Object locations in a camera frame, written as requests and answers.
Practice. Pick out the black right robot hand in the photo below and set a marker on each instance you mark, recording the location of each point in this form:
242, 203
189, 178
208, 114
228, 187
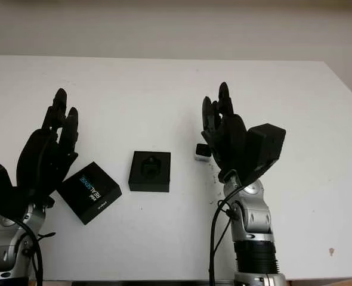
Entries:
231, 140

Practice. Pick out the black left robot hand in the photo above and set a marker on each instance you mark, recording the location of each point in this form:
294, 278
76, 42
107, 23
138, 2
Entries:
35, 161

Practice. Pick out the small silver camera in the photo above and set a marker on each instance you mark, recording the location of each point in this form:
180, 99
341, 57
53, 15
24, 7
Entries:
200, 153

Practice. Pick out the black RealSense box lid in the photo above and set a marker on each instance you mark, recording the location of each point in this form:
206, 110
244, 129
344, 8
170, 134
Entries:
89, 193

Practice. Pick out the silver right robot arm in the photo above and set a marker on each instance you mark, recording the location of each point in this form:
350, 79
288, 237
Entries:
256, 217

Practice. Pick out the black box base with insert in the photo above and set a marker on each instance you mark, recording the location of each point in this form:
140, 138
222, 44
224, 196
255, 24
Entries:
134, 178

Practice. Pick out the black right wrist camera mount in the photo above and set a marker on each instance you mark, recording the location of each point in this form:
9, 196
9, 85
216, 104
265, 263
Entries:
267, 146

